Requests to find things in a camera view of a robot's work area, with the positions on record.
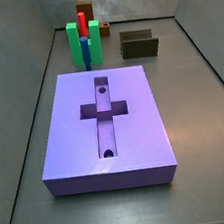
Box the green U-shaped block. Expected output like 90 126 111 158
65 20 103 66

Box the purple board with cross slot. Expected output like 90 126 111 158
43 65 177 196

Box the black U-shaped block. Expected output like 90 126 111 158
119 29 159 59

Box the blue cylindrical peg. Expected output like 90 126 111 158
79 36 91 71

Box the red cylindrical peg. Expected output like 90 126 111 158
77 11 88 38

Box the brown T-shaped block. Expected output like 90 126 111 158
75 0 111 38

